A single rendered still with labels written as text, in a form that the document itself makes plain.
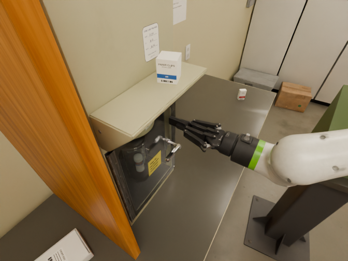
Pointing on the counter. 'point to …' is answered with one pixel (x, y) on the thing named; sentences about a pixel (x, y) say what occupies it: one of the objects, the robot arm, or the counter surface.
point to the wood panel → (54, 121)
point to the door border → (121, 184)
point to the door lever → (172, 150)
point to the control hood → (140, 107)
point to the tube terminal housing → (107, 48)
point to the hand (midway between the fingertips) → (178, 122)
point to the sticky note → (154, 163)
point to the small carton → (169, 67)
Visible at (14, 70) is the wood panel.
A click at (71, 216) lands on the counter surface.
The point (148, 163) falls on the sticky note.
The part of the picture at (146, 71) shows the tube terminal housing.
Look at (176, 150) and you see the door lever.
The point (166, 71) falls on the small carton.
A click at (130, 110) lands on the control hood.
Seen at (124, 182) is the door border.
